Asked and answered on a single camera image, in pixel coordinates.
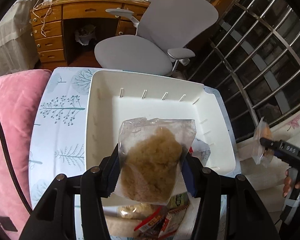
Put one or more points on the white bed skirt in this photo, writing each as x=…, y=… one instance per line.
x=10, y=37

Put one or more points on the white printed snack packet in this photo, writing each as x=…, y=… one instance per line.
x=202, y=152

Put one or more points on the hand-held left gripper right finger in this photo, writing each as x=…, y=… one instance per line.
x=190, y=180

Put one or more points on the tan and red snack packet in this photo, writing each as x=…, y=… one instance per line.
x=173, y=222

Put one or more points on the red and white snack packet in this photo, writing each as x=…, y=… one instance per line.
x=152, y=220

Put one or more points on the small black block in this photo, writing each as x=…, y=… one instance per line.
x=7, y=223

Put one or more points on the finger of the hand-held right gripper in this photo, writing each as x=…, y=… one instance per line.
x=272, y=143

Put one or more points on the trash bin with liner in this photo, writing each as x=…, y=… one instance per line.
x=86, y=36

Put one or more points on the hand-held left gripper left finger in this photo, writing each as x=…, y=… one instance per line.
x=113, y=180

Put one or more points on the person's right hand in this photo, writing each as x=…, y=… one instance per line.
x=287, y=190

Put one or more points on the wooden desk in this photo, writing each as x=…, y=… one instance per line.
x=90, y=11

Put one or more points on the clear bag of floss bread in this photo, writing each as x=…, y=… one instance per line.
x=152, y=160

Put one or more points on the pink cushion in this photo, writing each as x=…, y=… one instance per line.
x=12, y=117

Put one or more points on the white plastic bin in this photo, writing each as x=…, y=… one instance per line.
x=152, y=110

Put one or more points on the green label snack packet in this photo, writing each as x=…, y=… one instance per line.
x=180, y=201

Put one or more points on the grey office chair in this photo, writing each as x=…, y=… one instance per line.
x=175, y=22

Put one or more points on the clear packet of orange pastry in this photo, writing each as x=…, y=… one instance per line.
x=262, y=132

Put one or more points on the metal window grille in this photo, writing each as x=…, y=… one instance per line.
x=265, y=55

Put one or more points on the pale bread packet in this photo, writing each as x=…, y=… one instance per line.
x=125, y=217

